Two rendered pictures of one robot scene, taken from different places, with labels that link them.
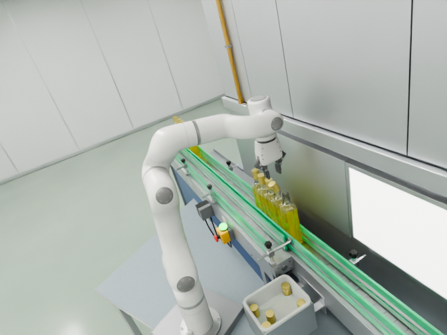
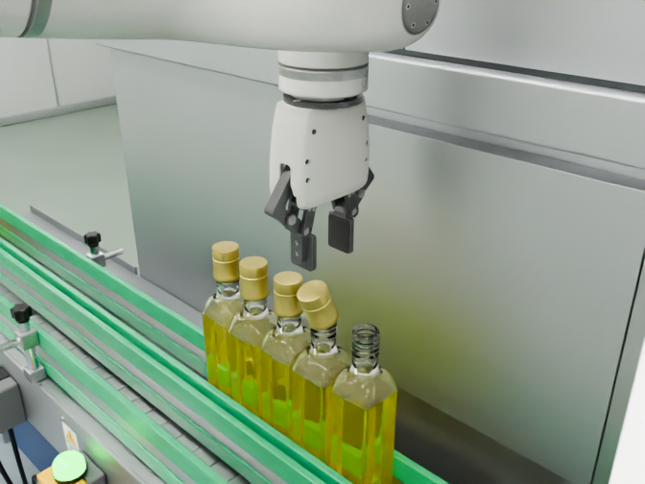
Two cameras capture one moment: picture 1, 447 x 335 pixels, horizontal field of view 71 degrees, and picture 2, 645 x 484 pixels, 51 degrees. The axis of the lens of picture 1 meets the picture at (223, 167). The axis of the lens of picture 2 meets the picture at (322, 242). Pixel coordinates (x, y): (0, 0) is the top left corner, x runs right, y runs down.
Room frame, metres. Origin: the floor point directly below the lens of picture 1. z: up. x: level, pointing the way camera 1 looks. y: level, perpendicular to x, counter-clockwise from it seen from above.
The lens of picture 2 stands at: (0.54, 0.10, 1.70)
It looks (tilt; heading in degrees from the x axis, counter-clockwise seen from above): 26 degrees down; 333
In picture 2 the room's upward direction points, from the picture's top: straight up
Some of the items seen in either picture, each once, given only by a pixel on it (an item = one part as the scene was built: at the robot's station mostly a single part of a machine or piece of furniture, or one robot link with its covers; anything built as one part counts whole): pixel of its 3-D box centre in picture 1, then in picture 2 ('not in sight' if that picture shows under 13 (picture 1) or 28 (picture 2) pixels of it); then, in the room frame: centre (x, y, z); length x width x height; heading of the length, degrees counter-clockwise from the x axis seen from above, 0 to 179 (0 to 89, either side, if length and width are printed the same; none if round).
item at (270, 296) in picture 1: (277, 307); not in sight; (0.82, -0.05, 0.97); 0.22 x 0.17 x 0.09; 109
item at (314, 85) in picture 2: (265, 134); (324, 77); (1.10, -0.19, 1.57); 0.09 x 0.08 x 0.03; 108
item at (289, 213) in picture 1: (291, 223); (362, 444); (1.05, -0.21, 1.16); 0.06 x 0.06 x 0.21; 18
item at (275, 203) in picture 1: (282, 217); (322, 422); (1.11, -0.19, 1.16); 0.06 x 0.06 x 0.21; 18
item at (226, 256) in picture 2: (255, 173); (226, 261); (1.27, -0.14, 1.31); 0.04 x 0.04 x 0.04
